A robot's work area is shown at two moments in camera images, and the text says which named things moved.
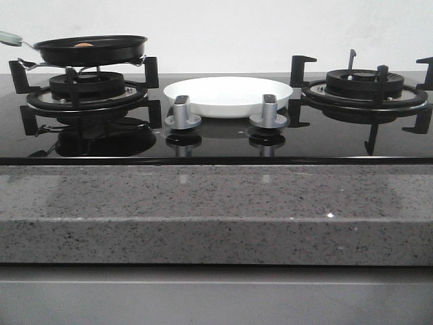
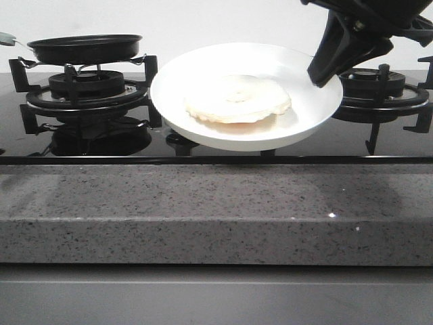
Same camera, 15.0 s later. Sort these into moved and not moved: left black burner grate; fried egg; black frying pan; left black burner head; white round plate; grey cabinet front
Moved: black frying pan; fried egg; white round plate
Not moved: grey cabinet front; left black burner grate; left black burner head
